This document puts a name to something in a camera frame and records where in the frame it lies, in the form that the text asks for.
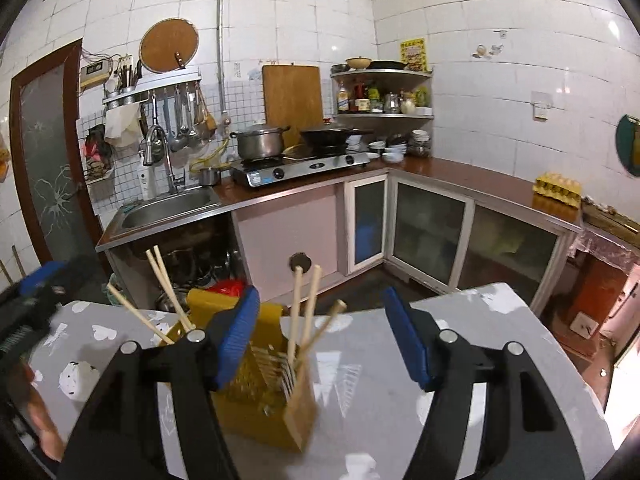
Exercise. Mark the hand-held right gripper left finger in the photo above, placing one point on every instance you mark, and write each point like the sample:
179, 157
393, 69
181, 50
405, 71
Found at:
237, 340

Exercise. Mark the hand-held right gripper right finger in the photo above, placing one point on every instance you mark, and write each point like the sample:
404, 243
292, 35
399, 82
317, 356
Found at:
410, 340

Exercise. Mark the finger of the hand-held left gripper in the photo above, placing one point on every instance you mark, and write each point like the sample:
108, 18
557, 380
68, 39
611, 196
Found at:
45, 276

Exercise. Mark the yellow plastic utensil holder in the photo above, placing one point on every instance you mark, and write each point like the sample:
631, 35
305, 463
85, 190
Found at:
260, 410

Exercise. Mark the wooden chopstick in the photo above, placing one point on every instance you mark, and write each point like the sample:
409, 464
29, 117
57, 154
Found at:
140, 314
325, 322
175, 287
167, 292
311, 305

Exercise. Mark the row of hanging kitchen utensils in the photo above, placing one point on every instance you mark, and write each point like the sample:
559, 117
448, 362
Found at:
185, 120

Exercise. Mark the person's left hand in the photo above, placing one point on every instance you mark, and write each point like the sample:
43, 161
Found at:
42, 420

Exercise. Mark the metal fork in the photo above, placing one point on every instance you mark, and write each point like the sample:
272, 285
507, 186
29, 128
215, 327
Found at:
265, 365
290, 375

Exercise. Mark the red plastic bag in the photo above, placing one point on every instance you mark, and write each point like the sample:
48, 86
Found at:
226, 289

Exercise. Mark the grey heart-print tablecloth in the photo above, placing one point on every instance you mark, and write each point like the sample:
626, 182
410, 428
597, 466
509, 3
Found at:
365, 385

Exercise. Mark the brown frosted glass door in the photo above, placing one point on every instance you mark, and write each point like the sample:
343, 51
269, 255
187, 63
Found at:
50, 160

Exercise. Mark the kitchen counter cabinet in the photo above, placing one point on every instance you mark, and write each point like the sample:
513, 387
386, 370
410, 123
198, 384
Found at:
300, 230

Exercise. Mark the red and black hanging item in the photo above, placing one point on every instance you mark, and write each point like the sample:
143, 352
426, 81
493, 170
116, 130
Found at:
97, 152

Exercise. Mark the white soap bottle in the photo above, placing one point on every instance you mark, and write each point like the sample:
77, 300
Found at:
147, 185

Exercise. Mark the steel sink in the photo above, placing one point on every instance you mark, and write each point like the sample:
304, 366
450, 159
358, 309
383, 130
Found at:
167, 210

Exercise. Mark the small steel pot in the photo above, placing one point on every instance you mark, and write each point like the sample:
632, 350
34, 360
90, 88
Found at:
211, 176

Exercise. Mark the white hanging cloth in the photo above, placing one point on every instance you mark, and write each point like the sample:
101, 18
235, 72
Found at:
121, 125

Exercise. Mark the steel faucet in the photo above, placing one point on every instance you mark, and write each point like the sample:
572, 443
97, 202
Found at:
155, 142

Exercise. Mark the steel gas stove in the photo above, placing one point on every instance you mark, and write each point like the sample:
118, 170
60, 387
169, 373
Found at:
300, 170

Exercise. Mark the stack of white bowls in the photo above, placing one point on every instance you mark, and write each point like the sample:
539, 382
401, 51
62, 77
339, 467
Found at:
390, 149

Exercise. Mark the steel pot with lid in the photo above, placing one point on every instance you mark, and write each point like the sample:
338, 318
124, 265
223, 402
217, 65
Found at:
259, 142

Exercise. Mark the yellow egg carton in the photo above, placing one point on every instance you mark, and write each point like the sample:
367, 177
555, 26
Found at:
557, 190

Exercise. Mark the knife and utensil holder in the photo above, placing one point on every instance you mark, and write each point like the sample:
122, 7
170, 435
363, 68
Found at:
125, 80

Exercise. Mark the patterned lace cloth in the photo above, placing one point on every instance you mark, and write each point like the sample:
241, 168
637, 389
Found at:
607, 250

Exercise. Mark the black wok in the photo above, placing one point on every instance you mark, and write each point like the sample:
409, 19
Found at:
332, 136

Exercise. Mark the metal corner shelf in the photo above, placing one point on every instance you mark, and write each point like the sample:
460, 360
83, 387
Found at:
385, 115

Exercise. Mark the dark sauce bottle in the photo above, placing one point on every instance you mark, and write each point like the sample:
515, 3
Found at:
360, 97

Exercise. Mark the rectangular wooden cutting board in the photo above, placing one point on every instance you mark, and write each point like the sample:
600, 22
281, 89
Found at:
292, 97

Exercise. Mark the clear bottle with blue label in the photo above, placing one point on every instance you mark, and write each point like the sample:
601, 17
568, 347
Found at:
343, 100

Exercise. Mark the round wooden board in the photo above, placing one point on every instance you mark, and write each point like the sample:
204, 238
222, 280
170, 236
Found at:
167, 47

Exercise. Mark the black pan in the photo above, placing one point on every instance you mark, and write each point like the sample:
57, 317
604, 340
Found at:
387, 65

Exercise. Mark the beige bowl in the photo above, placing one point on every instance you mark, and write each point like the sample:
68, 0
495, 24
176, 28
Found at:
358, 63

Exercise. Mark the beige wall control box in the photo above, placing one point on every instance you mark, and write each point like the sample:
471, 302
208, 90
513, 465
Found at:
94, 75

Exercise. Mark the metal wall rack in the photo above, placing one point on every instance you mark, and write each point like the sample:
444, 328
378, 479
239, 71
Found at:
150, 89

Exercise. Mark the white wall socket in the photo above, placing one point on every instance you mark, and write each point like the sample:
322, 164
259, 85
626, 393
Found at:
542, 106

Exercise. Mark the yellow wall poster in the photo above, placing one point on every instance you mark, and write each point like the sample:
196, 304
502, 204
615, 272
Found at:
413, 55

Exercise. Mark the green round wall object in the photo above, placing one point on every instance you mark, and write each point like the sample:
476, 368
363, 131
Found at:
629, 145

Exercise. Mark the grey wall pipe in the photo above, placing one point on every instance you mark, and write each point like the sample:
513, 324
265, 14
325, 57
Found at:
221, 35

